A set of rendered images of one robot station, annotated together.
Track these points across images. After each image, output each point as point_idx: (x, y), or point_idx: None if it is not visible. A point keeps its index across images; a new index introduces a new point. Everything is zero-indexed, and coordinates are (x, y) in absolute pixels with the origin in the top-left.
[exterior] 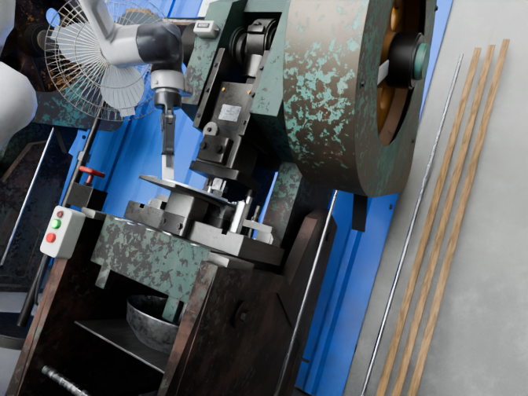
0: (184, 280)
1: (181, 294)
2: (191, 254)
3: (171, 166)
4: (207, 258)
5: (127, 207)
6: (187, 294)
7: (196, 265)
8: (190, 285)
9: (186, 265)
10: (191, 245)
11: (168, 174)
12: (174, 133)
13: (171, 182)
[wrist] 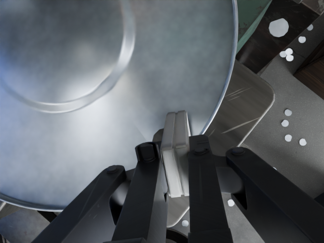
0: (239, 47)
1: (238, 50)
2: (244, 35)
3: (188, 133)
4: (300, 2)
5: (5, 214)
6: (246, 40)
7: (253, 26)
8: (249, 35)
9: (240, 44)
10: (242, 36)
11: (189, 135)
12: (308, 198)
13: (267, 110)
